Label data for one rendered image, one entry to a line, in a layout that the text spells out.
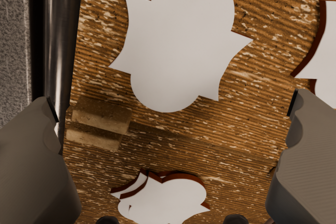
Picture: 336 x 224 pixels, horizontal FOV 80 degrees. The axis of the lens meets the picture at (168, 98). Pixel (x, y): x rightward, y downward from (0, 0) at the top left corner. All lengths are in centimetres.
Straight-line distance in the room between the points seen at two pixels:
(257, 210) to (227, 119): 21
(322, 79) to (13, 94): 34
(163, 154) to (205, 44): 16
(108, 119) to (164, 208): 18
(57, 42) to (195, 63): 14
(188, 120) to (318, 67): 14
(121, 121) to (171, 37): 10
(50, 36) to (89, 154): 15
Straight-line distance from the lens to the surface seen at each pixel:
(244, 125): 26
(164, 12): 18
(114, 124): 22
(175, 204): 33
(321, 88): 26
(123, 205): 36
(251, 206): 40
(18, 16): 26
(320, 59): 24
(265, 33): 21
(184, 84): 20
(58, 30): 24
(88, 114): 22
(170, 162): 29
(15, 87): 30
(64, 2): 23
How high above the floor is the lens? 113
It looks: 58 degrees down
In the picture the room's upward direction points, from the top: 179 degrees counter-clockwise
